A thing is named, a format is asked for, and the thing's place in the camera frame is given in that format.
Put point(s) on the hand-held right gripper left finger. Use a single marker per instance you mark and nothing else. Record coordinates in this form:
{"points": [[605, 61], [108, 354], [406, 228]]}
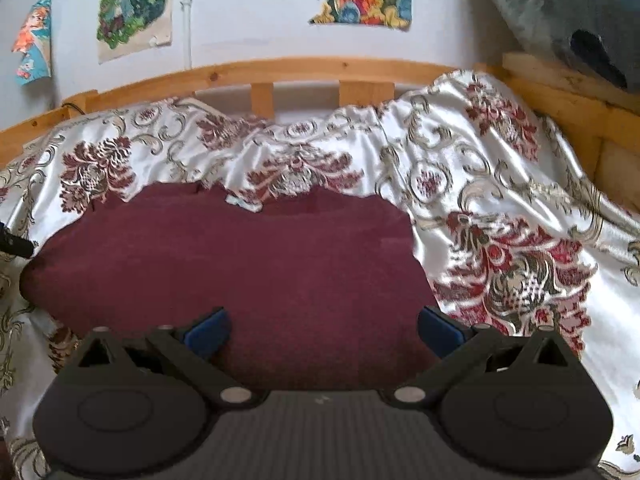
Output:
{"points": [[209, 332]]}

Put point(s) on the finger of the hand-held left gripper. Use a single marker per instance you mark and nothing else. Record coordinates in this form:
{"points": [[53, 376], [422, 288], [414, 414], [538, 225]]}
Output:
{"points": [[15, 244]]}

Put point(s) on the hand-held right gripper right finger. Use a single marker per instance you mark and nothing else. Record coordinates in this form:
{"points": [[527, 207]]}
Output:
{"points": [[439, 327]]}

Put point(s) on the maroon sweater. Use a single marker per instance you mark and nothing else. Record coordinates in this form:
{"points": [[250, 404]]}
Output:
{"points": [[240, 270]]}

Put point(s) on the white floral satin blanket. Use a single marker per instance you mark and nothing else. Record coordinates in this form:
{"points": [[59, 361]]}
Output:
{"points": [[500, 185]]}

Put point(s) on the curled orange-haired figure poster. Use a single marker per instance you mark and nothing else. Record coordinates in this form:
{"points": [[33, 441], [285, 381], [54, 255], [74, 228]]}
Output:
{"points": [[34, 40]]}

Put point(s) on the blond cartoon figure poster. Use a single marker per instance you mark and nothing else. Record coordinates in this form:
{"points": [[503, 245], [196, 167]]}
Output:
{"points": [[132, 5]]}

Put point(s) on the plastic-wrapped bedding bundle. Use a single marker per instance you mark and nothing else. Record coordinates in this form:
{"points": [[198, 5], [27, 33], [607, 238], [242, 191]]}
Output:
{"points": [[560, 5]]}

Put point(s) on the wooden bed frame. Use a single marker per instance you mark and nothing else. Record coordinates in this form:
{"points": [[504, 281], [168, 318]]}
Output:
{"points": [[320, 69]]}

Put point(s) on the white wall pipe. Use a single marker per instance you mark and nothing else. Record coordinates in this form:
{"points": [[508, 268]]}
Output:
{"points": [[187, 15]]}

